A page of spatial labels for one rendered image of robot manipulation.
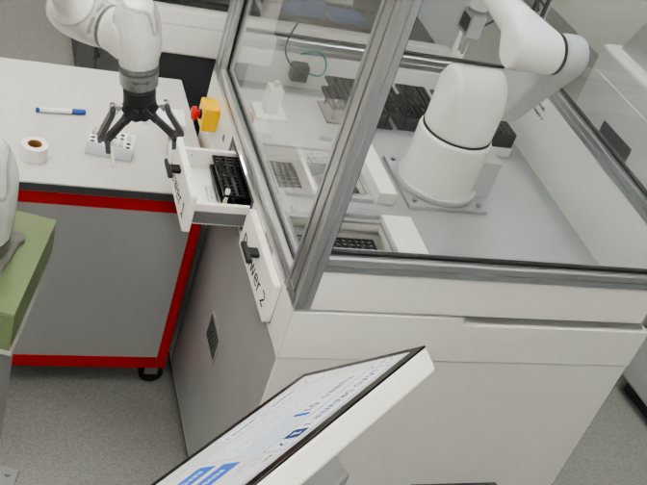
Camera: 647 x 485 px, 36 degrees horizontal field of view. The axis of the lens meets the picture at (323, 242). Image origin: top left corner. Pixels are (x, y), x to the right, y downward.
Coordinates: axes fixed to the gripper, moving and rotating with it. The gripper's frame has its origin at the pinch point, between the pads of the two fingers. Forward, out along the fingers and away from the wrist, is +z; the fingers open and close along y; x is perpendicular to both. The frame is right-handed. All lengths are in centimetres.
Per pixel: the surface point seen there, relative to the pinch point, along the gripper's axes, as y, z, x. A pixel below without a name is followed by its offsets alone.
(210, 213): 15.4, 10.7, -9.5
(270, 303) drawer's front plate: 23, 12, -43
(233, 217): 21.2, 12.8, -9.5
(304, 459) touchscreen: 12, -21, -112
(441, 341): 63, 21, -52
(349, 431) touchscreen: 21, -19, -106
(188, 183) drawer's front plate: 10.5, 4.0, -5.8
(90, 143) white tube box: -10.5, 13.5, 28.3
